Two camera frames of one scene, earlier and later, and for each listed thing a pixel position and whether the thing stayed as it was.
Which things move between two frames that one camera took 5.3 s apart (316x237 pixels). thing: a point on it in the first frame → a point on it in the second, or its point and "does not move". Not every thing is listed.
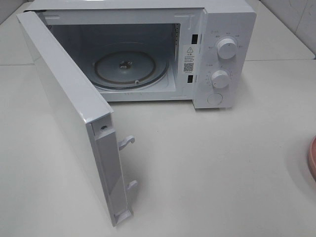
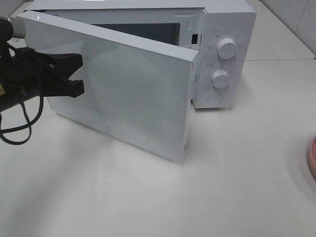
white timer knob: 220,79 does not move
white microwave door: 89,122 → 137,90
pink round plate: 312,158 does not move
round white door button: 215,98 does not move
